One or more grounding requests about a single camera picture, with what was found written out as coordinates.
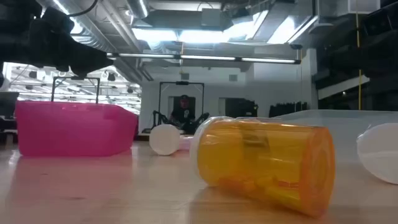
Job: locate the long ceiling light tube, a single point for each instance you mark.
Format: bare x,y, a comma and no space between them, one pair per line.
205,58

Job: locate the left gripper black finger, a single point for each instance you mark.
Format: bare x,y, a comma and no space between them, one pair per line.
87,60

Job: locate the black background robot arm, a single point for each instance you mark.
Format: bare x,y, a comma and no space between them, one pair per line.
200,119
157,116

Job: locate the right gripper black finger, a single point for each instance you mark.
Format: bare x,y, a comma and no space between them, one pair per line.
346,57

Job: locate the black background rig frame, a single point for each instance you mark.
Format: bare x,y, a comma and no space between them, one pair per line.
182,83

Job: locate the pink plastic bin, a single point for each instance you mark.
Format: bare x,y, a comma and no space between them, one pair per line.
74,130

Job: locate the person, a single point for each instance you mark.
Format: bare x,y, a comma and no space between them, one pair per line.
183,115

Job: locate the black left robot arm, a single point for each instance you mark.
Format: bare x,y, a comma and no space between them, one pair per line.
18,9

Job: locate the black background desk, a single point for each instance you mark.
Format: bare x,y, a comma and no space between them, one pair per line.
7,105

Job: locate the orange pill bottle white cap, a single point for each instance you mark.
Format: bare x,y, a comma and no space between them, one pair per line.
381,152
264,161

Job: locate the clear plastic bin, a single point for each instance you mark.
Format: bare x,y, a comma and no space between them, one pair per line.
348,127

